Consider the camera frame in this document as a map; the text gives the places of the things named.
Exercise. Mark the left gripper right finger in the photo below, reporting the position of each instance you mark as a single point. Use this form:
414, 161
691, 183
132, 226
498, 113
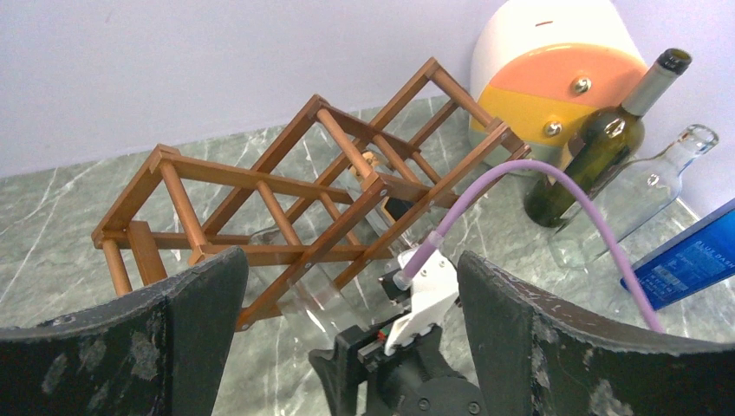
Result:
538, 354

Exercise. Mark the blue square bottle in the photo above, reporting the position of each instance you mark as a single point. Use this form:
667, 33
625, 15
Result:
695, 259

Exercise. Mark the clear tall glass bottle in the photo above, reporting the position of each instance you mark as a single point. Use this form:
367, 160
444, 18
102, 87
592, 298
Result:
315, 310

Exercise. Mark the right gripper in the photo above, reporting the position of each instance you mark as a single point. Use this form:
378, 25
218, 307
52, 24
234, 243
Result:
414, 380

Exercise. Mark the cream orange yellow cylinder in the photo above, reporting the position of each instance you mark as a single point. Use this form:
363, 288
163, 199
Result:
543, 66

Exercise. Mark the olive green wine bottle right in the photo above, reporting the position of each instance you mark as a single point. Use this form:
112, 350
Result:
604, 143

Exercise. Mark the brown wooden wine rack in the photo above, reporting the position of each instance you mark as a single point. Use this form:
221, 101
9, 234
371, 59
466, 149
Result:
337, 243

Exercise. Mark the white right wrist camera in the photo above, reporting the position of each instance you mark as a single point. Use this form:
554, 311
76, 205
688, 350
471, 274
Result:
434, 290

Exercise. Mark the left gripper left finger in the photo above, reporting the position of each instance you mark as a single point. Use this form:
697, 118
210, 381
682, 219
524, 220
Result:
159, 350

